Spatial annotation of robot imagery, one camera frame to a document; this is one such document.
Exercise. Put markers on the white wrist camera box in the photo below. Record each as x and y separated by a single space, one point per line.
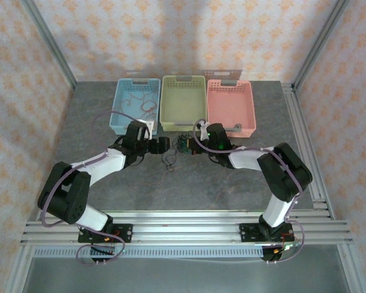
151 125
203 131

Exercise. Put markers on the green plastic basket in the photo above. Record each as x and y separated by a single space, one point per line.
183 100

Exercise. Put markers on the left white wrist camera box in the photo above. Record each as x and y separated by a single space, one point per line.
151 125

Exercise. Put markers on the aluminium mounting rail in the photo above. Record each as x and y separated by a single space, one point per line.
186 226

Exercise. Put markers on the aluminium frame leg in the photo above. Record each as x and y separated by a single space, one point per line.
352 274
15 284

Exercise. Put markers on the blue plastic basket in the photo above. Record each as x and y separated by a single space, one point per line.
134 116

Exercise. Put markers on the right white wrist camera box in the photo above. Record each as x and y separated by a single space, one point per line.
203 131

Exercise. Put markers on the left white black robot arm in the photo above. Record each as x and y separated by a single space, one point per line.
64 195

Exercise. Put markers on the aluminium frame post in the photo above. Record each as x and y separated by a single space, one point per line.
320 45
52 45

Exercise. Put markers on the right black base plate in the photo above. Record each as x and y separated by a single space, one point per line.
247 233

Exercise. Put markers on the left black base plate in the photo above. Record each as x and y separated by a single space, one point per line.
126 233

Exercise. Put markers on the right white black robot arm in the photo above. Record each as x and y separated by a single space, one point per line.
283 174

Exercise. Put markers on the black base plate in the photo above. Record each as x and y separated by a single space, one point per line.
126 233
247 233

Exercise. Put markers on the aluminium side rail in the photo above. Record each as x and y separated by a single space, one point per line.
302 137

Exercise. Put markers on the pink plastic basket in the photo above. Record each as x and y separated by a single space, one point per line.
230 103

